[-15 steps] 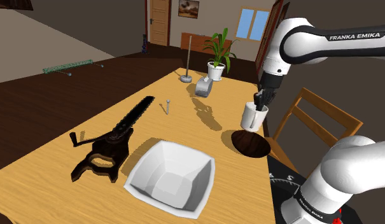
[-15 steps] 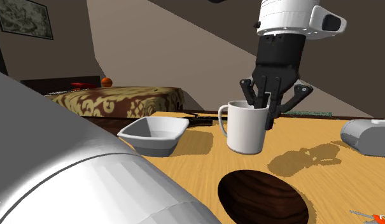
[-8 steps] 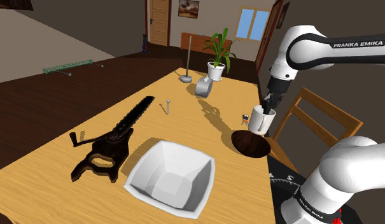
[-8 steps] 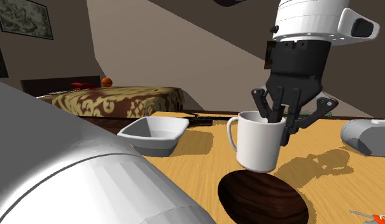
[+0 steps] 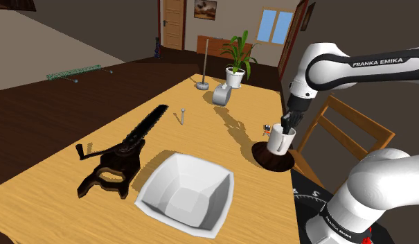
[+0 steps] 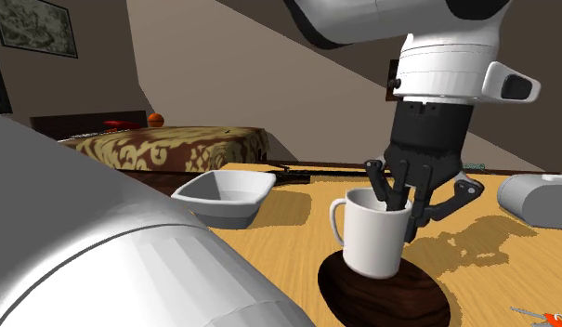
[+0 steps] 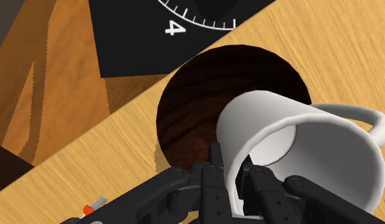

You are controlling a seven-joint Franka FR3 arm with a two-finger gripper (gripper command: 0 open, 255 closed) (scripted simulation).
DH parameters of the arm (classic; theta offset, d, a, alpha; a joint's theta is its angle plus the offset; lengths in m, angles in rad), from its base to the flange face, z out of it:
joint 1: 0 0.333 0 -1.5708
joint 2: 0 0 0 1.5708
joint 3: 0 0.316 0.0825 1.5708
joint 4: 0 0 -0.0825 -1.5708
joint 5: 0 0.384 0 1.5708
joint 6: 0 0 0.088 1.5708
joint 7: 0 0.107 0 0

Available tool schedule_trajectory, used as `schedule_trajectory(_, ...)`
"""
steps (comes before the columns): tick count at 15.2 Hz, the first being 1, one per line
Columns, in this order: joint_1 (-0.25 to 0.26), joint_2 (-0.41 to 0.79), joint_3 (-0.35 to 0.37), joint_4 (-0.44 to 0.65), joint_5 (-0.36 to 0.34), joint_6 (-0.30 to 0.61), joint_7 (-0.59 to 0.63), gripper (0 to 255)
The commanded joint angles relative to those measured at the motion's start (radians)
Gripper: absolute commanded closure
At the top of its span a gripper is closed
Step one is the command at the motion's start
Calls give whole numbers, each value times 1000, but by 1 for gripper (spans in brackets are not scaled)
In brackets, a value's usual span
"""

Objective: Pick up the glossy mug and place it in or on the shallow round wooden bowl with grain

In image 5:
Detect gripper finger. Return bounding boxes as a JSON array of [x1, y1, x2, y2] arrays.
[[291, 112, 305, 128], [280, 114, 294, 134]]

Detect white mug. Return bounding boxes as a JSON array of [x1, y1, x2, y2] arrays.
[[266, 123, 297, 157]]

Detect dark brown round plate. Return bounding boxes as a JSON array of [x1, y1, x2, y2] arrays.
[[251, 141, 296, 173]]

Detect wooden chair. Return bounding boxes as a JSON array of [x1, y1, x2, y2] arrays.
[[289, 94, 397, 191]]

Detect dark red door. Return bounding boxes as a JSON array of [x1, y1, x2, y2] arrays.
[[277, 0, 310, 81]]

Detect green plant in white pot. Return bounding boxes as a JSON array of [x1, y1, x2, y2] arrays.
[[219, 30, 261, 89]]

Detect dark patterned robot stand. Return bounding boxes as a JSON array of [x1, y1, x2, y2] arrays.
[[289, 168, 396, 244]]

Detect stick on white round base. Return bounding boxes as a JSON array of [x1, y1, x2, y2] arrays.
[[195, 37, 211, 92]]

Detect wooden sideboard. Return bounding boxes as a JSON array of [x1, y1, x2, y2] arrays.
[[196, 35, 254, 62]]

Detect white square bowl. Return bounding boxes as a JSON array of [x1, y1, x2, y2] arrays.
[[134, 152, 235, 239]]

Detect light wooden door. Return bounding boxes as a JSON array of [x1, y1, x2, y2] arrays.
[[161, 0, 188, 51]]

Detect dark tall vase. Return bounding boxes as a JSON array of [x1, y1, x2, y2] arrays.
[[153, 36, 162, 60]]

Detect dark brown hand crank tool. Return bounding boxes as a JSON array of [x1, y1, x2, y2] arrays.
[[75, 103, 170, 200]]

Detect wooden table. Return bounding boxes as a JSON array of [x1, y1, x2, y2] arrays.
[[0, 73, 302, 244]]

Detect window with wooden frame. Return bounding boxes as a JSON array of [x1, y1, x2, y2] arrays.
[[255, 6, 296, 46]]

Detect dark framed wall picture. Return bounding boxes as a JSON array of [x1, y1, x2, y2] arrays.
[[299, 2, 317, 33]]

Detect brown framed wall picture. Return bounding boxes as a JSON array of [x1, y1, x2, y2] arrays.
[[193, 0, 218, 21]]

